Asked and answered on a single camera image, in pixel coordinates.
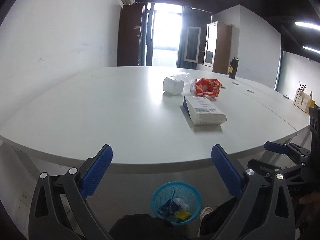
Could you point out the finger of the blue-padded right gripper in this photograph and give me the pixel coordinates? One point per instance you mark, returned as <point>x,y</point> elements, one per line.
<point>269,170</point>
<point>286,148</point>

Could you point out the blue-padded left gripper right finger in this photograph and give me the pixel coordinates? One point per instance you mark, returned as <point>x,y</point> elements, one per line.
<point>263,209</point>

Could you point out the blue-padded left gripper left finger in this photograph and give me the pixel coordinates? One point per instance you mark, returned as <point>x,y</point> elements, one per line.
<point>59,207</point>

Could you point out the white cardboard box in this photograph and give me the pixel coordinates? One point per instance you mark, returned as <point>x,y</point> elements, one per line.
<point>202,111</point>

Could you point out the yellow green sponge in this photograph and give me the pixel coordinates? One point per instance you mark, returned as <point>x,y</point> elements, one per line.
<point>182,216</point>

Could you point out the white plastic bag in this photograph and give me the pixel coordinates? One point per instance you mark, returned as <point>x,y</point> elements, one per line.
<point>178,204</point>

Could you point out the blue plastic bag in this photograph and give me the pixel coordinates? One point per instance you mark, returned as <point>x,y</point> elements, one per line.
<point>168,209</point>

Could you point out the blue plastic trash basket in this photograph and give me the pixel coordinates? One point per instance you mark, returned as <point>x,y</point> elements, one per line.
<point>176,189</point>

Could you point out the person's right hand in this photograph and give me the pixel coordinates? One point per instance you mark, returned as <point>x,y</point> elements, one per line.
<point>310,211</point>

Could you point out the white desk organizer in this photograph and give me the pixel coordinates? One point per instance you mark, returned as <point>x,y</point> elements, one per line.
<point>302,100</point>

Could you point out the white shoe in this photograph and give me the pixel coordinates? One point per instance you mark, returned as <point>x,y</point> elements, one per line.
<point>205,211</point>

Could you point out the red patterned snack bag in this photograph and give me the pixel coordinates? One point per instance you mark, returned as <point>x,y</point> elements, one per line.
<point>206,87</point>

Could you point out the black tumbler with star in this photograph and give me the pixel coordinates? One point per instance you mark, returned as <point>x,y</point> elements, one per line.
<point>233,67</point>

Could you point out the ceiling light strip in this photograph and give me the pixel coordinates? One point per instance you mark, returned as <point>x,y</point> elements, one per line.
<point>308,25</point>
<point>312,49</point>

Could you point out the clear plastic bag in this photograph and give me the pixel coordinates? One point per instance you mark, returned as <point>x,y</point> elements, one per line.
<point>185,77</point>

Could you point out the brown cabinet with glass door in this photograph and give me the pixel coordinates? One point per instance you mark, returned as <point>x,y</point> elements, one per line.
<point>215,48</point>

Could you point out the dark blue curtain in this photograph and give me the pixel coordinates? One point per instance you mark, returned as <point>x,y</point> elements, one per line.
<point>192,22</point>

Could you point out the dark brown wardrobe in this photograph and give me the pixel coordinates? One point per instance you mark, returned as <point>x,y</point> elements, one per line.
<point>129,35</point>

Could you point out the wall power sockets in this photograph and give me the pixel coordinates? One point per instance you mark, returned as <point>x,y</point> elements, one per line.
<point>22,206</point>

